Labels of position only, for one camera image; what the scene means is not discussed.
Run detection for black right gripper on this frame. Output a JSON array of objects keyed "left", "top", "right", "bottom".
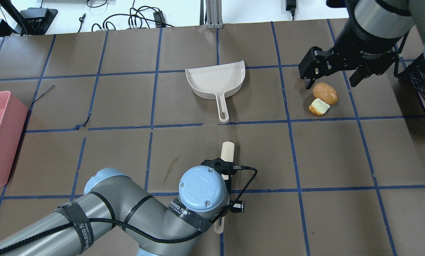
[{"left": 298, "top": 21, "right": 401, "bottom": 90}]

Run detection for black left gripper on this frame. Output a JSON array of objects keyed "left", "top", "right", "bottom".
[{"left": 200, "top": 159, "right": 234, "bottom": 175}]

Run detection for brown potato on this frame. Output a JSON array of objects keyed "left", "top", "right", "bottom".
[{"left": 313, "top": 82, "right": 339, "bottom": 105}]

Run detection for bread piece with crust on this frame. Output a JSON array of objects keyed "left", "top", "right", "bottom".
[{"left": 308, "top": 98, "right": 330, "bottom": 116}]

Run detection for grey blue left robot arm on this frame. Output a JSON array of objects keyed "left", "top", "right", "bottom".
[{"left": 0, "top": 158, "right": 240, "bottom": 256}]

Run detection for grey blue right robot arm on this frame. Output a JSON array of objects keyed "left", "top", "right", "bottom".
[{"left": 298, "top": 0, "right": 425, "bottom": 90}]

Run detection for pink plastic bin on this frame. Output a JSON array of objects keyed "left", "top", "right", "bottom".
[{"left": 0, "top": 91, "right": 28, "bottom": 187}]

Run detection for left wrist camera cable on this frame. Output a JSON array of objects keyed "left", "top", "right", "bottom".
[{"left": 212, "top": 165, "right": 258, "bottom": 223}]

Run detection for aluminium frame post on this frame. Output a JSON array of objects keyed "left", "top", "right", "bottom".
[{"left": 205, "top": 0, "right": 224, "bottom": 29}]

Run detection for black cables bundle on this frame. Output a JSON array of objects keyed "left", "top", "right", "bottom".
[{"left": 77, "top": 0, "right": 176, "bottom": 32}]

